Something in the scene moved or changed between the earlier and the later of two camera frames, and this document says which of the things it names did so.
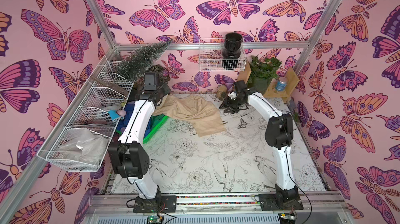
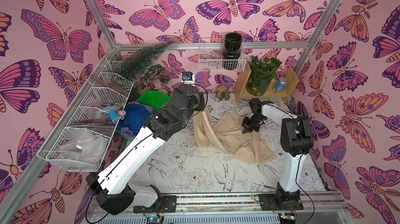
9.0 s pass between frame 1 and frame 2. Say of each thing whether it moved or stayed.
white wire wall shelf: stayed
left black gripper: moved
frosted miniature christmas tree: stayed
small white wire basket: stayed
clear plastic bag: stayed
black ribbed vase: stayed
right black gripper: moved
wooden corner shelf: stayed
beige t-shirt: moved
